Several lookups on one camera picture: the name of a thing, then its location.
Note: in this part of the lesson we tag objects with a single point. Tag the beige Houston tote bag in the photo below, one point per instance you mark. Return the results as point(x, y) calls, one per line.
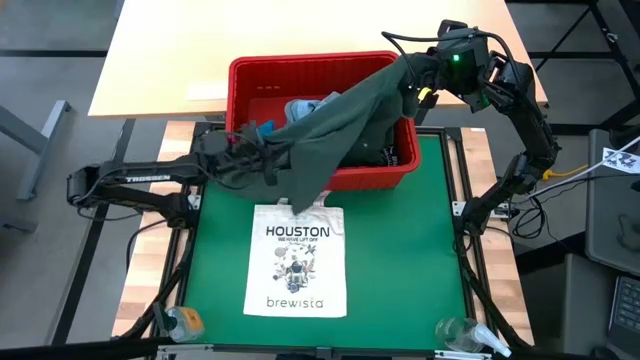
point(295, 280)

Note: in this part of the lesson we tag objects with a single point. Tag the light wooden table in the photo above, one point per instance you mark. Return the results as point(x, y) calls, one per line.
point(300, 30)

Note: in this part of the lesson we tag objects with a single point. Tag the green table mat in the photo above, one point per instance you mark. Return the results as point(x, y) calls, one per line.
point(400, 250)

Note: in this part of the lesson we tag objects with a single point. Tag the black metal table frame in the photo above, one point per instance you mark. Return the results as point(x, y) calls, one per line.
point(457, 165)

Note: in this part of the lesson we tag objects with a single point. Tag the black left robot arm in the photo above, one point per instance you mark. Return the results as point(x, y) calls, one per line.
point(145, 177)

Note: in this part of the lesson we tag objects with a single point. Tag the clear spray bottle white nozzle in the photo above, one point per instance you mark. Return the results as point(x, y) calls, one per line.
point(462, 334)

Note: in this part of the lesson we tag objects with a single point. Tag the white tag black print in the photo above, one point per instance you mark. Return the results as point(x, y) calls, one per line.
point(620, 161)

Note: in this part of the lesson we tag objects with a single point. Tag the white sticker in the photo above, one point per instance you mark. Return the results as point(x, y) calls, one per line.
point(207, 91)

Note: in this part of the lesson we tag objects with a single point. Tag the bright blue cloth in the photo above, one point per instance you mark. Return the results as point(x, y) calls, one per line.
point(266, 128)

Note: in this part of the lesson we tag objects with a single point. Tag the grey side desk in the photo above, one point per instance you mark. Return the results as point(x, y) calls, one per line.
point(612, 210)

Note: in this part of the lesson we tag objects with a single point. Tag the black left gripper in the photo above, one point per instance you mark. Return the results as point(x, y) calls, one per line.
point(225, 152)

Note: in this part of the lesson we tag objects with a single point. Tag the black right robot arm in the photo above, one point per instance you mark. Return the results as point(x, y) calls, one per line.
point(530, 125)

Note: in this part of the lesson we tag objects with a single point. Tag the clear bottle orange label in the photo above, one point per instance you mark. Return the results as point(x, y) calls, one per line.
point(186, 324)

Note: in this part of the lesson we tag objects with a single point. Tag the black garment white print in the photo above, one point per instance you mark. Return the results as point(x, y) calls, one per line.
point(375, 150)

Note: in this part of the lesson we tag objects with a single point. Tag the grey metal table leg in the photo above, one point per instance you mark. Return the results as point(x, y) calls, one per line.
point(35, 137)

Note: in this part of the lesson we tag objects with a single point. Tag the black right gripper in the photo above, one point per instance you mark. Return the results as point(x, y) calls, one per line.
point(425, 75)

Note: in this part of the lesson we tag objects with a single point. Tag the red plastic laundry bin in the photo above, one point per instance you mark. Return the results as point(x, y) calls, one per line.
point(280, 80)

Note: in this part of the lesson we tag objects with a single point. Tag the light blue denim jeans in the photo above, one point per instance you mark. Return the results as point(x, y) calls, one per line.
point(302, 107)

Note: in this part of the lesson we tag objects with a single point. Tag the dark laptop keyboard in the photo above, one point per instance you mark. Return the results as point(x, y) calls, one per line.
point(627, 310)

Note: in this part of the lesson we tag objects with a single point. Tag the black table base legs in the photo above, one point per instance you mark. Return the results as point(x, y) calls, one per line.
point(610, 40)

